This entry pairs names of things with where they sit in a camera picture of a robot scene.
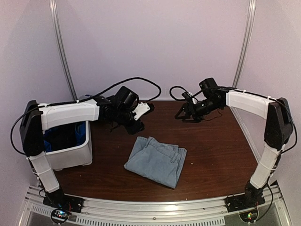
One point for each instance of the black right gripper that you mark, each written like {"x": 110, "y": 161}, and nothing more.
{"x": 185, "y": 107}

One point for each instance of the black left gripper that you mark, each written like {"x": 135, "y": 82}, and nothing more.
{"x": 134, "y": 130}

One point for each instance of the light blue denim skirt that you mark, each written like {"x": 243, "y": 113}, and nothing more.
{"x": 159, "y": 162}

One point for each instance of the black garment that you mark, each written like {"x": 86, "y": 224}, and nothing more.
{"x": 60, "y": 137}

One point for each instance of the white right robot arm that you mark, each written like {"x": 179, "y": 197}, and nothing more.
{"x": 279, "y": 124}

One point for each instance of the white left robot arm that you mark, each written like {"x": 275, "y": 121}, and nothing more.
{"x": 40, "y": 117}

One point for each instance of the white plastic laundry bin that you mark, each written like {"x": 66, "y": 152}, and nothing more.
{"x": 71, "y": 157}

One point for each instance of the blue garment in bin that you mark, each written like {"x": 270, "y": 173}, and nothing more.
{"x": 80, "y": 132}

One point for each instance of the folded grey button shirt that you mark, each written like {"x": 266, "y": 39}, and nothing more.
{"x": 83, "y": 97}

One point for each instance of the front aluminium rail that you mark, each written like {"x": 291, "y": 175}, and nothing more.
{"x": 205, "y": 212}

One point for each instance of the right aluminium frame post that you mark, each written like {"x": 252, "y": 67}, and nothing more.
{"x": 246, "y": 40}

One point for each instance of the aluminium frame post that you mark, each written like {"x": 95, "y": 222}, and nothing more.
{"x": 246, "y": 40}
{"x": 61, "y": 49}

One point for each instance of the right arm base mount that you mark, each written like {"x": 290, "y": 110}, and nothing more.
{"x": 246, "y": 204}

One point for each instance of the left aluminium frame post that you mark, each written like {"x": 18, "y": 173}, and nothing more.
{"x": 61, "y": 49}

